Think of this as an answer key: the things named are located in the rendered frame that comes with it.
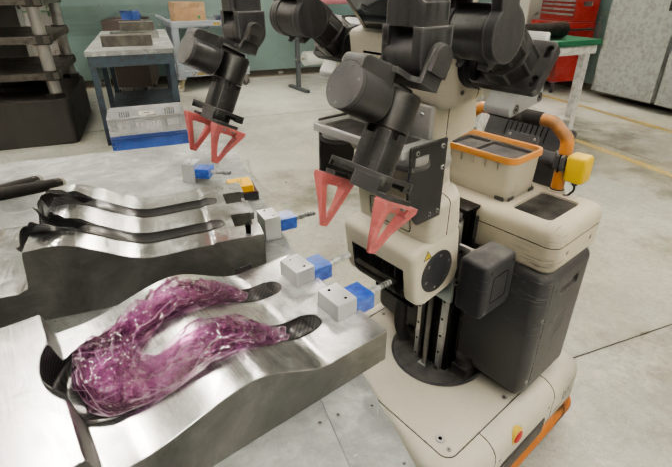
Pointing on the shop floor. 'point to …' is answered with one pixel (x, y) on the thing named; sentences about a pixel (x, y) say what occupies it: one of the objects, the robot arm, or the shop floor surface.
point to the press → (37, 67)
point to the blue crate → (149, 140)
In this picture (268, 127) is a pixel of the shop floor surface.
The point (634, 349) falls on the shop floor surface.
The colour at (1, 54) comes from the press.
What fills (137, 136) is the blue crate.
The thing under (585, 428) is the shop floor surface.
